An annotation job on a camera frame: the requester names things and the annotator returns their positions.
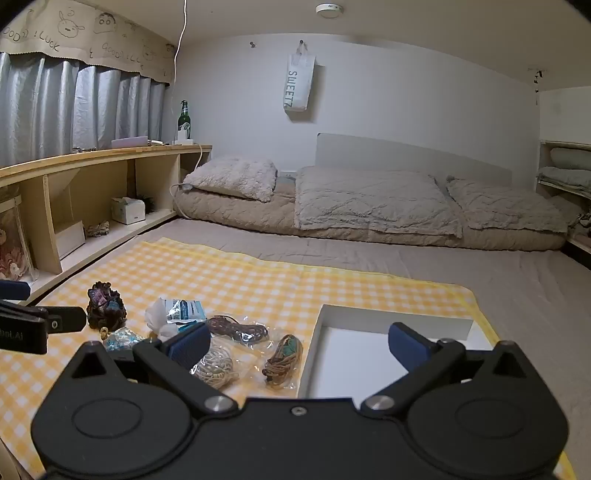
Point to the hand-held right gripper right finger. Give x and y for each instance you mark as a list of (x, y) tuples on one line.
[(406, 347)]

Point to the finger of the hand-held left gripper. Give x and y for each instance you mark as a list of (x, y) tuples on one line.
[(62, 319), (14, 290)]

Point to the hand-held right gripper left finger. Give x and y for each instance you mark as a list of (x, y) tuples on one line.
[(190, 346)]

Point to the dark purple fabric scrunchie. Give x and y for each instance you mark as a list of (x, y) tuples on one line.
[(106, 307)]

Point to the white shallow cardboard box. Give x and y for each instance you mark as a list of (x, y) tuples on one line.
[(360, 350)]

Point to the white and blue packet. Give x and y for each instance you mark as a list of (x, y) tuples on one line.
[(185, 310)]

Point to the framed printed picture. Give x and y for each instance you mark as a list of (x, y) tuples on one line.
[(14, 244)]

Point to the blue bead bag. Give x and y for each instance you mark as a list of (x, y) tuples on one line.
[(122, 339)]

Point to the white box in shelf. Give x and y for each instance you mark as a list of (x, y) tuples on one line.
[(70, 240)]

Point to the yellow checked blanket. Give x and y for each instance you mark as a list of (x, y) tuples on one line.
[(231, 277)]

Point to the white tissue box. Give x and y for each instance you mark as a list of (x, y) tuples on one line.
[(129, 210)]

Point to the wooden shelf unit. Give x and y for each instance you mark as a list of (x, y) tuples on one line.
[(106, 184)]

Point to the beige folded quilt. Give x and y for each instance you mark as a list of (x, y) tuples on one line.
[(258, 214)]

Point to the beige folded blanket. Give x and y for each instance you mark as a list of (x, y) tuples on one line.
[(369, 198)]

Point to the fluffy beige pillow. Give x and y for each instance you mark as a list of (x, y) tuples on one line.
[(231, 177)]

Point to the beige quilted pillow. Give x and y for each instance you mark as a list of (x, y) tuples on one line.
[(503, 203)]

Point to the silver grey curtain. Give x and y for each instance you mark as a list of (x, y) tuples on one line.
[(69, 110)]

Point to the pink flat box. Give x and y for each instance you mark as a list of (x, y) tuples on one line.
[(130, 142)]

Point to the white power strip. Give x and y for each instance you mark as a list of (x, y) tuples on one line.
[(156, 141)]

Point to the white bottle stand box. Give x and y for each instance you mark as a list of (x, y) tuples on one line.
[(183, 137)]

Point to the green glass bottle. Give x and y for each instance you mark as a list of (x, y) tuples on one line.
[(184, 117)]

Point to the pale green folded bedding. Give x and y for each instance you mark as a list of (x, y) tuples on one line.
[(568, 168)]

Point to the beige printed valance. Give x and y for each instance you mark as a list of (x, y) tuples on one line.
[(83, 32)]

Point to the white side shelf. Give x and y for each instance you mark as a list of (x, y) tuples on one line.
[(561, 120)]

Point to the white hanging bag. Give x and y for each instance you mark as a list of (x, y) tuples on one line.
[(299, 83)]

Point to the white smoke detector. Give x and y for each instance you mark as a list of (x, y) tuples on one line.
[(329, 9)]

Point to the black hanging wall clip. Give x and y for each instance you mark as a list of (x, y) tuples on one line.
[(537, 81)]

